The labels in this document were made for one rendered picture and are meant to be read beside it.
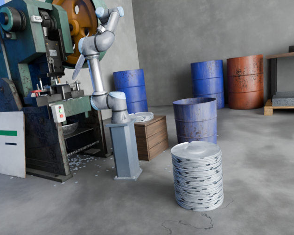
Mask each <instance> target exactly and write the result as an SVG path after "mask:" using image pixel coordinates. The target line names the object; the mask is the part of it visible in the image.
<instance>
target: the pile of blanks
mask: <svg viewBox="0 0 294 235"><path fill-rule="evenodd" d="M171 154H172V153H171ZM221 155H222V153H221V151H220V153H219V154H217V155H216V156H213V157H210V158H206V159H182V158H178V157H176V156H174V155H173V154H172V155H171V157H172V164H173V176H174V187H175V198H176V201H177V203H178V204H179V205H180V206H181V207H183V208H185V209H188V210H192V211H198V212H203V211H210V210H213V209H215V208H217V207H219V206H220V205H221V204H222V202H223V200H224V193H223V180H222V179H223V174H222V158H221Z"/></svg>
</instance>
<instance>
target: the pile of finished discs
mask: <svg viewBox="0 0 294 235"><path fill-rule="evenodd" d="M129 116H130V118H136V121H135V122H134V123H137V122H144V121H148V120H151V119H153V118H154V116H153V113H151V112H139V113H136V114H129Z"/></svg>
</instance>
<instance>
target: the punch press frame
mask: <svg viewBox="0 0 294 235"><path fill-rule="evenodd" d="M3 6H8V7H14V8H16V9H17V10H18V12H19V14H20V17H21V27H20V29H19V31H18V32H16V38H17V40H7V39H2V35H1V31H0V79H1V78H8V79H9V80H10V81H12V82H13V83H14V85H15V87H16V90H17V92H18V95H19V97H20V100H21V103H22V105H23V107H29V106H33V104H25V103H24V99H23V98H24V97H28V96H27V95H28V94H30V93H29V92H30V91H33V90H37V87H36V84H38V85H39V88H40V83H39V81H38V78H37V76H36V75H40V74H41V70H40V65H39V63H35V59H36V58H38V57H40V56H42V55H43V54H45V53H46V47H45V42H44V37H43V32H42V26H41V23H37V22H31V18H30V17H31V16H39V11H38V10H43V11H46V12H47V13H48V15H49V17H50V18H51V19H52V20H53V23H54V28H53V31H54V30H57V29H60V30H61V33H62V39H63V45H64V51H65V56H66V57H67V56H69V55H71V54H73V53H74V51H73V46H72V40H71V35H70V27H69V22H68V16H67V12H66V11H65V10H64V9H63V8H62V7H61V6H59V5H55V4H50V3H47V2H42V1H38V0H11V1H9V2H7V3H5V4H3V5H1V6H0V9H1V8H2V7H3ZM0 25H1V24H0ZM45 85H48V86H51V85H55V81H50V80H49V77H46V78H42V86H43V89H44V86H45ZM40 89H41V88H40ZM80 97H81V98H80ZM80 97H74V98H71V99H65V100H59V101H53V102H49V103H56V105H58V104H62V105H63V108H64V113H65V117H69V116H72V115H76V114H79V113H83V114H84V118H88V117H89V116H88V111H91V103H90V98H89V96H80ZM61 123H62V125H64V124H67V121H66V120H65V121H63V122H61ZM97 143H99V141H95V142H93V143H91V144H89V145H86V146H84V147H82V148H80V149H77V150H75V151H73V152H70V153H68V154H67V156H70V155H73V154H75V153H77V152H79V151H81V150H84V149H86V148H88V147H90V146H92V145H95V144H97Z"/></svg>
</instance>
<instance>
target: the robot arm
mask: <svg viewBox="0 0 294 235"><path fill-rule="evenodd" d="M95 14H96V16H97V17H98V19H99V20H100V22H101V24H100V25H99V26H98V28H97V30H96V32H97V33H96V34H95V35H94V34H93V35H92V36H90V37H85V38H81V39H80V41H79V43H78V49H79V52H80V54H82V55H84V58H85V59H86V60H87V63H88V68H89V73H90V77H91V83H92V87H93V93H92V96H91V105H92V107H93V108H94V109H95V110H107V109H112V118H111V123H112V124H122V123H127V122H130V121H131V118H130V116H129V114H128V112H127V106H126V96H125V94H124V92H110V93H109V94H108V93H107V91H106V90H105V88H104V83H103V78H102V73H101V68H100V64H99V59H98V58H99V56H100V52H104V51H106V50H108V49H109V48H110V47H111V45H112V44H113V43H114V40H115V32H116V29H117V25H118V22H119V18H120V17H123V16H124V10H123V8H122V7H115V8H109V9H105V10H104V9H103V8H102V7H98V8H97V9H96V11H95Z"/></svg>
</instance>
